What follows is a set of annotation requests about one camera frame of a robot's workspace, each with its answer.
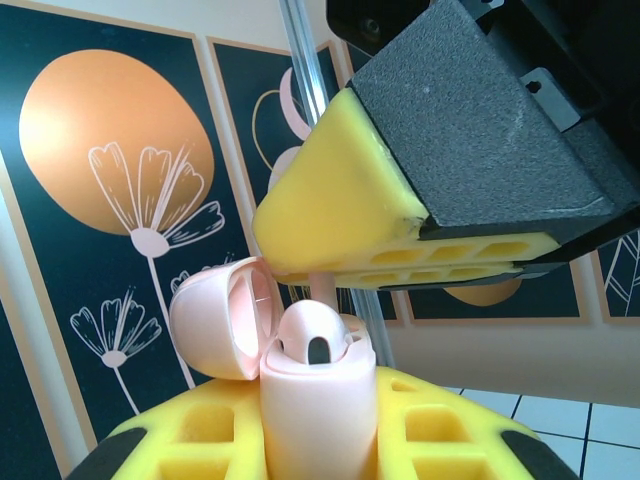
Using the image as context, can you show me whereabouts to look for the pink wireless earbud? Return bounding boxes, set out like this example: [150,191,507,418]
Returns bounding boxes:
[276,272,352,366]

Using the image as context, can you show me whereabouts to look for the pink earbud charging case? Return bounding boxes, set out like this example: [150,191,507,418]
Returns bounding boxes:
[168,255,377,480]

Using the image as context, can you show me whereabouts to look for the aluminium frame post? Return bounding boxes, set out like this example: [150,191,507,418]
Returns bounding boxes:
[278,0,397,370]

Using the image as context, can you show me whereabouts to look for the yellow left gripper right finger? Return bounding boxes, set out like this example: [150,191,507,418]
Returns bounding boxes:
[372,367,584,480]

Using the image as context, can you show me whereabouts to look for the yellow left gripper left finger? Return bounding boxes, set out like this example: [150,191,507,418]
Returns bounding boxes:
[62,377,269,480]

